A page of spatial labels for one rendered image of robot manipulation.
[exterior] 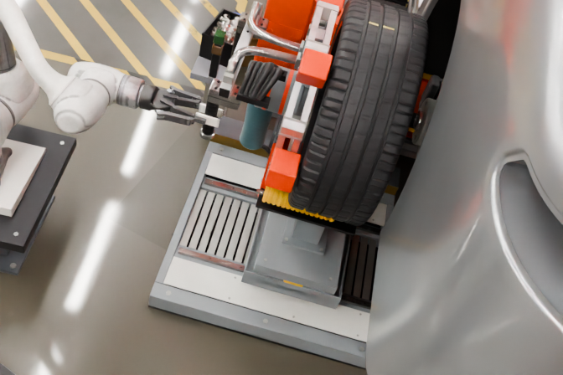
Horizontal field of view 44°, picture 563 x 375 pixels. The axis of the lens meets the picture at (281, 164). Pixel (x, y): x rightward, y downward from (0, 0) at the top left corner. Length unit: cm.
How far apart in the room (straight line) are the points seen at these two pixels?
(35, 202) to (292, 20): 109
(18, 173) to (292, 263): 99
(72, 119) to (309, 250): 105
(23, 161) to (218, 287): 81
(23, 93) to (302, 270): 113
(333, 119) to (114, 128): 149
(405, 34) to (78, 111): 88
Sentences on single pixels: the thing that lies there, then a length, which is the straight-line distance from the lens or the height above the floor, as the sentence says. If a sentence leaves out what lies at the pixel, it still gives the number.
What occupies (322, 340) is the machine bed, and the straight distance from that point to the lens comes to 252.
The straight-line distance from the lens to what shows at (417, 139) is 214.
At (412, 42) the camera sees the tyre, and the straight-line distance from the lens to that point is 190.
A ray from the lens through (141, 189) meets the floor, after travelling 287.
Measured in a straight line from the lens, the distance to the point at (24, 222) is 240.
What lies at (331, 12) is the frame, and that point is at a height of 112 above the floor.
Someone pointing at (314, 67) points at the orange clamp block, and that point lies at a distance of 176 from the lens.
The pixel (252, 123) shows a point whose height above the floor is 61.
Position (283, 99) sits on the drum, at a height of 88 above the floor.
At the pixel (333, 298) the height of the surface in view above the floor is 16.
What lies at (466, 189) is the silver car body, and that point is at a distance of 129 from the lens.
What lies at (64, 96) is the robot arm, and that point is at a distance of 189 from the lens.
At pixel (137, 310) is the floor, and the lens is 256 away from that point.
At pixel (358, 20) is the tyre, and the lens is 190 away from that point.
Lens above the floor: 222
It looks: 46 degrees down
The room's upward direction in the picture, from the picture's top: 18 degrees clockwise
